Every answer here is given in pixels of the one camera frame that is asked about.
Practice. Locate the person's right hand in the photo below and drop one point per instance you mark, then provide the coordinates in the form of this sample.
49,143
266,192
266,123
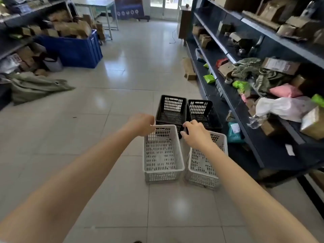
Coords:
197,136

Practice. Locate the person's left hand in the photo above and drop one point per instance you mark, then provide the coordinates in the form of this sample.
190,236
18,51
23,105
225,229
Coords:
141,125

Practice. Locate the white plastic basket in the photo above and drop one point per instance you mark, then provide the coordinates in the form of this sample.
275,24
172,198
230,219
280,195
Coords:
162,172
200,172

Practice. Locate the black plastic basket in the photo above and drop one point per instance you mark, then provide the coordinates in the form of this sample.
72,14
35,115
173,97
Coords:
172,97
200,101

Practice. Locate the person's right forearm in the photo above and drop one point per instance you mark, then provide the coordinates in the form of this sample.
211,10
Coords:
248,194

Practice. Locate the person's left forearm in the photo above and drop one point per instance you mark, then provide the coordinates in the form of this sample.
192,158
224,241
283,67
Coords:
76,184

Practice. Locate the clear crinkled plastic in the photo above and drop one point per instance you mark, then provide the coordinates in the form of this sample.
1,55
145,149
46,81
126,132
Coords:
255,122

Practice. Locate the teal parcel bag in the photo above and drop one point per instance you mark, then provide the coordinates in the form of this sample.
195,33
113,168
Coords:
234,134

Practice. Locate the green snack packet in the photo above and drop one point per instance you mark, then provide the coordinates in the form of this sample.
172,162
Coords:
240,85
209,78

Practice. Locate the small brown cardboard box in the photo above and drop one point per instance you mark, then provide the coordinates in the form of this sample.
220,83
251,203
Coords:
251,107
268,127

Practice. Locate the long brown cardboard box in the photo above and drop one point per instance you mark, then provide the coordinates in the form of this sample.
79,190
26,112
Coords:
189,69

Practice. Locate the small open cardboard box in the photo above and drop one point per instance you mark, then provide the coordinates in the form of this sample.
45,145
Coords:
226,70

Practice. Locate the red packet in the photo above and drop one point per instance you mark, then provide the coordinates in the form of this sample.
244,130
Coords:
221,62

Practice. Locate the camouflage cloth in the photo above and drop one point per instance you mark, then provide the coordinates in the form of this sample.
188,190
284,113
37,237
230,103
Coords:
245,69

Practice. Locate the white plastic bag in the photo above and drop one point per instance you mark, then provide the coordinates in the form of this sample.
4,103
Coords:
281,107

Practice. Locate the large blue plastic bin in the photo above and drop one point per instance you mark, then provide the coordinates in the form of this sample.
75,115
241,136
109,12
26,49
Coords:
76,53

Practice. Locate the pink soft packet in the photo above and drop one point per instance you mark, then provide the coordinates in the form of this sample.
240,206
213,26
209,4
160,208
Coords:
284,91

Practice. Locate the dark bottle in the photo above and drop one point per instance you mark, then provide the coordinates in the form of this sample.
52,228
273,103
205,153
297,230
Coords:
255,46

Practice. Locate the small grey waste bin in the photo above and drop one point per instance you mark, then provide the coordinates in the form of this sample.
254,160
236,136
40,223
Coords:
53,64

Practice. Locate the labelled brown cardboard box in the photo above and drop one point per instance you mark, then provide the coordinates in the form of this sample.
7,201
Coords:
279,65

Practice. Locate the brown wooden cabinet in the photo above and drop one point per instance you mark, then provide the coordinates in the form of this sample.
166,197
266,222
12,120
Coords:
184,25

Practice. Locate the plain brown cardboard box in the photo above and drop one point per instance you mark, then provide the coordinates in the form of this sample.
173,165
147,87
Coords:
298,80

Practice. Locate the grey green fabric sheet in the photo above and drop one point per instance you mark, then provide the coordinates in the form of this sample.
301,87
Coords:
33,86

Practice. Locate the blue printed banner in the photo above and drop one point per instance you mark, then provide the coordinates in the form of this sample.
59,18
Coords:
129,8

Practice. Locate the taped cardboard box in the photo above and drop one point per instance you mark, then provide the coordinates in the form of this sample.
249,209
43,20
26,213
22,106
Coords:
314,122

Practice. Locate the pile of cardboard boxes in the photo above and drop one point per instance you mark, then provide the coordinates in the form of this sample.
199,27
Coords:
68,27

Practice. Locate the lime green packet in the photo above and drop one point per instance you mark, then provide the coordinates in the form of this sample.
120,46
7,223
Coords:
318,100

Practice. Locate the row of cardboard boxes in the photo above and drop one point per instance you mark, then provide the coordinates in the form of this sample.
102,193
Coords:
273,10

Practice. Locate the light metal frame table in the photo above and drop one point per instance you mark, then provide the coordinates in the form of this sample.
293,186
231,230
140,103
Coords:
96,2

